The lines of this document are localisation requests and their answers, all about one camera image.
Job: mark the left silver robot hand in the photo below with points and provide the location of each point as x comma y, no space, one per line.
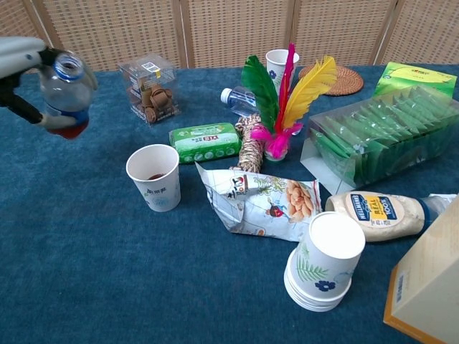
18,53

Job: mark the small dark soda bottle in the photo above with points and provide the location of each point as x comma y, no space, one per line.
68,96

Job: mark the paper cup with red liquid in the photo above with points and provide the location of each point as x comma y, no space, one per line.
159,193

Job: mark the clear plastic water bottle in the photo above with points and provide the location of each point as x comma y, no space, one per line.
240,100

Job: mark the paper cup with dark drink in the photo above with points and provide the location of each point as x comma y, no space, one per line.
276,64

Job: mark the mayonnaise squeeze bottle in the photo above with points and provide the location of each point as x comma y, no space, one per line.
380,213

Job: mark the clear box of brown snacks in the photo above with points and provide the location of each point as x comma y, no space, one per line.
152,96

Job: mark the green tissue pack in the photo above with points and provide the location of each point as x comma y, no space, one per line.
204,143

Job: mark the bamboo folding screen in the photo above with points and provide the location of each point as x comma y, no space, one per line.
229,28

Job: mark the blue table cloth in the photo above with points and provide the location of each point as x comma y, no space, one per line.
107,268

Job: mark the colourful feather shuttlecock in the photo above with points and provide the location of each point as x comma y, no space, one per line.
278,143

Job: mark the white nut snack bag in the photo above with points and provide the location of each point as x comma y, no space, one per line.
258,204

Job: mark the round woven rattan coaster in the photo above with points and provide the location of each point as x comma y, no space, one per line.
346,82

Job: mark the stack of upturned paper cups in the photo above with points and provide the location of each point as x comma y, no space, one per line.
322,268

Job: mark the clear box of green sachets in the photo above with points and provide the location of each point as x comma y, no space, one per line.
387,143

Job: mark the green yellow tissue box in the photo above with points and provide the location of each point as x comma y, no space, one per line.
412,77

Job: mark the orange cardboard box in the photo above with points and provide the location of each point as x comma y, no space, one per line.
430,286

